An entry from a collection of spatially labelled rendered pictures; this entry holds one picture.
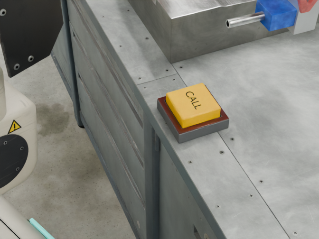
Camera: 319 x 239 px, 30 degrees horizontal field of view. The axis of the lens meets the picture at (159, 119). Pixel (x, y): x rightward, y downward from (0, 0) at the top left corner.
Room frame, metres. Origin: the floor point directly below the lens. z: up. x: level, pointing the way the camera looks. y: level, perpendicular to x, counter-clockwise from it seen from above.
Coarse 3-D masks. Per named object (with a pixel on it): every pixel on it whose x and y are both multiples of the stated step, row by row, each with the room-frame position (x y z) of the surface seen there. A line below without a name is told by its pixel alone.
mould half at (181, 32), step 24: (144, 0) 0.84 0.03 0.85; (168, 0) 0.79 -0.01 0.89; (192, 0) 0.79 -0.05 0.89; (216, 0) 0.79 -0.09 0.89; (240, 0) 0.79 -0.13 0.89; (144, 24) 0.84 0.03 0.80; (168, 24) 0.75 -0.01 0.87; (192, 24) 0.75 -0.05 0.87; (216, 24) 0.77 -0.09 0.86; (168, 48) 0.75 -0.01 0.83; (192, 48) 0.75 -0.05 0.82; (216, 48) 0.77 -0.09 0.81
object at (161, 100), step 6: (162, 102) 0.63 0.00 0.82; (168, 108) 0.62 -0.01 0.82; (168, 114) 0.60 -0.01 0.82; (222, 114) 0.60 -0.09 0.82; (174, 120) 0.59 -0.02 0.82; (210, 120) 0.59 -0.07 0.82; (216, 120) 0.59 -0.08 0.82; (222, 120) 0.59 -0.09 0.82; (174, 126) 0.58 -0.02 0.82; (192, 126) 0.58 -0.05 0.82; (198, 126) 0.58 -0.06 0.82; (204, 126) 0.58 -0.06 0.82; (180, 132) 0.57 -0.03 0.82
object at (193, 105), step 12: (168, 96) 0.63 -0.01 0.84; (180, 96) 0.62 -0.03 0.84; (192, 96) 0.62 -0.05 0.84; (204, 96) 0.62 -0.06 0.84; (180, 108) 0.60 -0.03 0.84; (192, 108) 0.60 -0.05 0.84; (204, 108) 0.60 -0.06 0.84; (216, 108) 0.60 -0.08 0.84; (180, 120) 0.58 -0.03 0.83; (192, 120) 0.58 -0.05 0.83; (204, 120) 0.59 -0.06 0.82
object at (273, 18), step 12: (264, 0) 0.70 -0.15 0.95; (276, 0) 0.70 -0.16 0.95; (288, 0) 0.70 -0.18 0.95; (264, 12) 0.68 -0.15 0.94; (276, 12) 0.67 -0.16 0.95; (288, 12) 0.68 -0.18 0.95; (312, 12) 0.69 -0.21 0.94; (228, 24) 0.67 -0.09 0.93; (240, 24) 0.66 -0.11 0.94; (264, 24) 0.68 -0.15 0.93; (276, 24) 0.67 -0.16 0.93; (288, 24) 0.68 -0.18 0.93; (300, 24) 0.68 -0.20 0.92; (312, 24) 0.69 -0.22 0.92
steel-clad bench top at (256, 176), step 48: (96, 0) 0.92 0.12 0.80; (144, 48) 0.78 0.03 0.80; (240, 48) 0.78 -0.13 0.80; (288, 48) 0.78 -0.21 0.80; (144, 96) 0.66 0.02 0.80; (240, 96) 0.66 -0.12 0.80; (288, 96) 0.66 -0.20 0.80; (192, 144) 0.56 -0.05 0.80; (240, 144) 0.56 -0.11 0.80; (288, 144) 0.57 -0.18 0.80; (240, 192) 0.48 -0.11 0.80; (288, 192) 0.48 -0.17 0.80
